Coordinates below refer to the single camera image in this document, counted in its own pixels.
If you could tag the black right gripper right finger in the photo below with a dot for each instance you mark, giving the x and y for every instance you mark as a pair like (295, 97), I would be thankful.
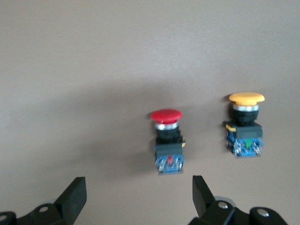
(202, 197)

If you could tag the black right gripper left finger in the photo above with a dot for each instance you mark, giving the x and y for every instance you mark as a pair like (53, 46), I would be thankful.
(72, 197)

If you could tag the red mushroom push button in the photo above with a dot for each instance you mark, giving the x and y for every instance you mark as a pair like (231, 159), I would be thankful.
(167, 140)

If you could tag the yellow mushroom push button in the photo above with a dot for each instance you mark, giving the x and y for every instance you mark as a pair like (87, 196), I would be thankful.
(246, 131)

